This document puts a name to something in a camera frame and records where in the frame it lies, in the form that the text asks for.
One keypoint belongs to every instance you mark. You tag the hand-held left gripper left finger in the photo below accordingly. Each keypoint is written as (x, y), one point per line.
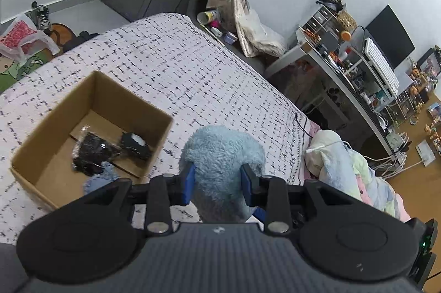
(189, 184)

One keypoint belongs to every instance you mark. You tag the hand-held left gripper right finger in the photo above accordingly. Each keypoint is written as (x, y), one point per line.
(246, 184)

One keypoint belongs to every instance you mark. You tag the blue fluffy plush toy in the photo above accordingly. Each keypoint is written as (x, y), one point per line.
(220, 158)

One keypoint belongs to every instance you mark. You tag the black pouch with white label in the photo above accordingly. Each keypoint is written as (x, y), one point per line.
(132, 144)

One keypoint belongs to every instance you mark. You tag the small blue plush toy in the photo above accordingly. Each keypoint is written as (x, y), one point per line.
(100, 181)

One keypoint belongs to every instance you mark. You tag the black packet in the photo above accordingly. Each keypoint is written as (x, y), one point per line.
(91, 151)

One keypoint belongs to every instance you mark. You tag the brown cardboard box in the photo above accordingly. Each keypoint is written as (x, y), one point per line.
(113, 93)

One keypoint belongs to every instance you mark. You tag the cream pillow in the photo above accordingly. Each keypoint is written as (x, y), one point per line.
(320, 162)

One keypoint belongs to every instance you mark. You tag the pastel quilt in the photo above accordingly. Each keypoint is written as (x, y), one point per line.
(348, 172)

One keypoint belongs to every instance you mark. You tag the bed with patterned bedspread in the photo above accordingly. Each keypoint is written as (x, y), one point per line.
(172, 55)

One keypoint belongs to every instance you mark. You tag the white desk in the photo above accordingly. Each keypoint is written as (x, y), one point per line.
(293, 56)

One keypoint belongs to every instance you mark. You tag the small lavender box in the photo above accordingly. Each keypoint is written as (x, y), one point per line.
(231, 37)

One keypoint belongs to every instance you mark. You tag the beige tote bag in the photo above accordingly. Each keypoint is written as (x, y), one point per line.
(255, 34)

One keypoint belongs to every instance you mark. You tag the white bottle with red cap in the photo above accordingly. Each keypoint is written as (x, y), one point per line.
(344, 54)

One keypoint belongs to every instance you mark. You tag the clear plastic bottle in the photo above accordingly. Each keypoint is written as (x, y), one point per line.
(225, 6)

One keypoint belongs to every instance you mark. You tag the white keyboard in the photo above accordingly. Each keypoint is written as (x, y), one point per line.
(380, 65)

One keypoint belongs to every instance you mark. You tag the grey drawer organizer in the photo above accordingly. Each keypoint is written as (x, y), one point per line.
(320, 19)

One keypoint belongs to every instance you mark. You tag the wicker basket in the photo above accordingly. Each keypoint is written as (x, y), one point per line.
(346, 21)

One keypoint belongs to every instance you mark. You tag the brown rounded object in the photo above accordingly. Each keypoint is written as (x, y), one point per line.
(62, 37)

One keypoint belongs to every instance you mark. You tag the black monitor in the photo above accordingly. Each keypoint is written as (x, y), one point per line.
(389, 34)

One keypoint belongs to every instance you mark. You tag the green cartoon mat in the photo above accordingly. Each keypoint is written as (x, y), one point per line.
(13, 72)

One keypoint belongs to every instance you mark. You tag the black and white sneaker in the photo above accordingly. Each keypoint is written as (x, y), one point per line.
(41, 15)

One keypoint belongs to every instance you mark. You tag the pink and white plastic bag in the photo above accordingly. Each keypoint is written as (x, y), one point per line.
(17, 34)

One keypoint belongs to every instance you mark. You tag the picture frame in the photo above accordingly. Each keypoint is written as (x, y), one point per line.
(430, 63)

